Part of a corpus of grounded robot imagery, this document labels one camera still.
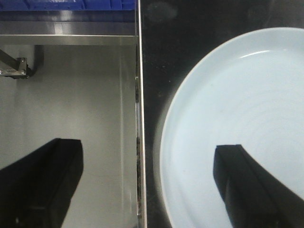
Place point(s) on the centre blue plastic crate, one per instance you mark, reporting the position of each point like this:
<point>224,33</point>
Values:
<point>73,5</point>

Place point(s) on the stainless steel shelf rail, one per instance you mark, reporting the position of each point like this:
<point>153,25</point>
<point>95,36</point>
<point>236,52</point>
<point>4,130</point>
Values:
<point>65,27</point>

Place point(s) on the light blue plate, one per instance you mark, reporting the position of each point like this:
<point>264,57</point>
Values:
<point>247,91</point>

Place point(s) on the metal bracket under shelf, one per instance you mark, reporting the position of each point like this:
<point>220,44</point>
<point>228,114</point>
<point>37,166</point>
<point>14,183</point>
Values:
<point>16,68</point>

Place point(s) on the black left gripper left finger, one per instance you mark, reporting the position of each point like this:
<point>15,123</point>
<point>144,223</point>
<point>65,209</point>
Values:
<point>36,190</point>

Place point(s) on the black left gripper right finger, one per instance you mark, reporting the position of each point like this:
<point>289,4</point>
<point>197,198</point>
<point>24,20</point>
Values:
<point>253,197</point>

